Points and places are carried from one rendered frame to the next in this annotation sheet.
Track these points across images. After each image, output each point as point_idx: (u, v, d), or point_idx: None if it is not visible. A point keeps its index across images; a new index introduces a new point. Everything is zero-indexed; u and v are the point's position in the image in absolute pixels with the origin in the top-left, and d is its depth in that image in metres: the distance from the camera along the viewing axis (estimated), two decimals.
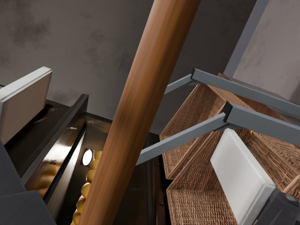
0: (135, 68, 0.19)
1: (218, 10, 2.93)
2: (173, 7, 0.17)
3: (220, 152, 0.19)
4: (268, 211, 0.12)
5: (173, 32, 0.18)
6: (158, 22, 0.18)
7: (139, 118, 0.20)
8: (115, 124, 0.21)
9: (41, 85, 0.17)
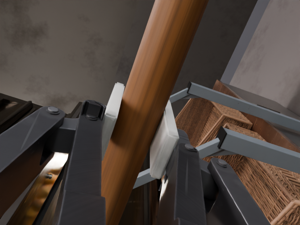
0: (107, 154, 0.19)
1: (217, 14, 2.92)
2: (143, 101, 0.17)
3: None
4: (180, 166, 0.13)
5: (144, 123, 0.17)
6: (128, 114, 0.17)
7: (112, 202, 0.19)
8: None
9: (120, 100, 0.20)
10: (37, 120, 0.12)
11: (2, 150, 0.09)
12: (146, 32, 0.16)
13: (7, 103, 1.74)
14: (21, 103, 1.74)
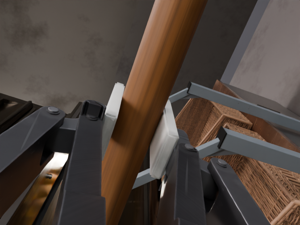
0: (108, 149, 0.19)
1: (217, 14, 2.92)
2: (144, 96, 0.17)
3: None
4: (180, 166, 0.13)
5: (146, 118, 0.18)
6: (130, 109, 0.17)
7: (114, 197, 0.20)
8: None
9: (120, 100, 0.20)
10: (37, 120, 0.12)
11: (2, 150, 0.09)
12: (147, 27, 0.16)
13: (7, 103, 1.74)
14: (21, 103, 1.74)
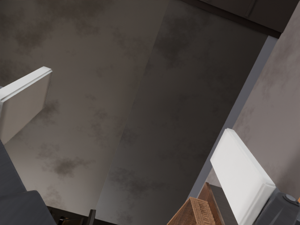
0: None
1: (209, 93, 3.29)
2: None
3: (220, 152, 0.19)
4: (268, 211, 0.12)
5: None
6: None
7: None
8: None
9: (41, 85, 0.17)
10: None
11: None
12: None
13: None
14: None
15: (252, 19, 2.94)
